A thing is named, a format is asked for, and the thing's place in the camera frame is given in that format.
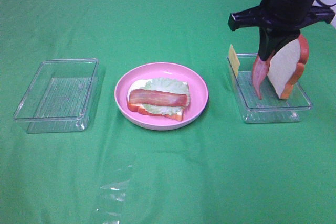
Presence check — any green lettuce leaf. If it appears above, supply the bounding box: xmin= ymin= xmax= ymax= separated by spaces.
xmin=140 ymin=77 xmax=190 ymax=116

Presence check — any yellow cheese slice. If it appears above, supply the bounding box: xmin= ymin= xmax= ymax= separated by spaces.
xmin=228 ymin=44 xmax=240 ymax=78

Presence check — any green tablecloth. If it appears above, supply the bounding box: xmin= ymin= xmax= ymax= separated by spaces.
xmin=1 ymin=0 xmax=335 ymax=223

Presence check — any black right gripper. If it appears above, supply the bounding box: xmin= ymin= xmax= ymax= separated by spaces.
xmin=228 ymin=0 xmax=335 ymax=60

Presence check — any left clear plastic container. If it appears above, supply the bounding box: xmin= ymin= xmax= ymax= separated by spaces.
xmin=13 ymin=58 xmax=101 ymax=133

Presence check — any toast bread slice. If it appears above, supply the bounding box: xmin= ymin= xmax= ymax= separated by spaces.
xmin=127 ymin=79 xmax=190 ymax=121
xmin=267 ymin=35 xmax=309 ymax=100

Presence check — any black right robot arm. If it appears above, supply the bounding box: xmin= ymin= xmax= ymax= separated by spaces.
xmin=228 ymin=0 xmax=335 ymax=61

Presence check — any clear plastic container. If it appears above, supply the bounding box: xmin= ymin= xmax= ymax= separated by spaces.
xmin=13 ymin=58 xmax=101 ymax=133
xmin=227 ymin=54 xmax=312 ymax=124

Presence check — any pink round plate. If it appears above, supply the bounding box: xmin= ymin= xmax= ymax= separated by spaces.
xmin=114 ymin=62 xmax=208 ymax=131

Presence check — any clear plastic tape strip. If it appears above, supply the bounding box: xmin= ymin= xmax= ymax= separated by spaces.
xmin=91 ymin=153 xmax=136 ymax=223

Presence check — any bacon strip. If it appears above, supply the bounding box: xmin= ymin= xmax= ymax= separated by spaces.
xmin=128 ymin=89 xmax=189 ymax=107
xmin=251 ymin=55 xmax=273 ymax=100

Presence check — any right clear plastic container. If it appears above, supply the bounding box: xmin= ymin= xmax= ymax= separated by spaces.
xmin=227 ymin=54 xmax=312 ymax=124

